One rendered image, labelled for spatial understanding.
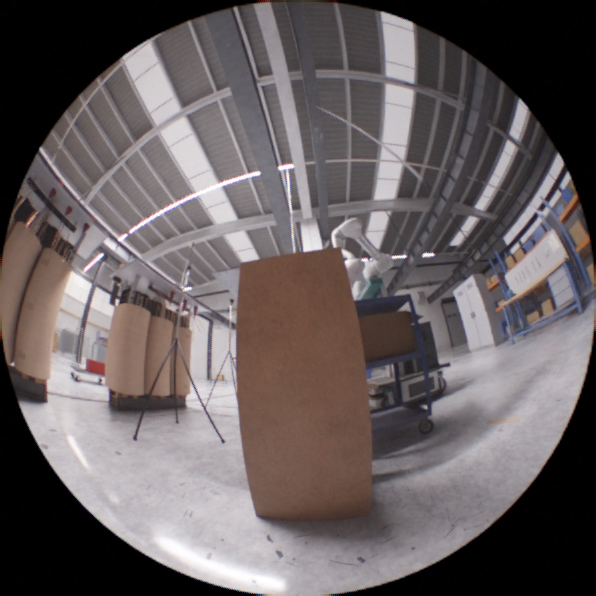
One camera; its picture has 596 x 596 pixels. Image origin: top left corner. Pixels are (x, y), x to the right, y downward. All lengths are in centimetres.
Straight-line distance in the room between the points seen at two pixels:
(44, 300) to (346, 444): 198
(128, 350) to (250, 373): 173
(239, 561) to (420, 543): 43
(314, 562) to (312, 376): 56
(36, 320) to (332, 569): 195
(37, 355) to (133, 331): 112
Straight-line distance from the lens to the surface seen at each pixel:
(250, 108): 426
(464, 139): 707
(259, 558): 63
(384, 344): 110
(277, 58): 796
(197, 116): 1054
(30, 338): 183
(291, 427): 51
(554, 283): 397
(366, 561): 61
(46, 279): 187
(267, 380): 50
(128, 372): 211
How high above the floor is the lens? 54
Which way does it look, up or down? 24 degrees up
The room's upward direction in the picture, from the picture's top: 5 degrees counter-clockwise
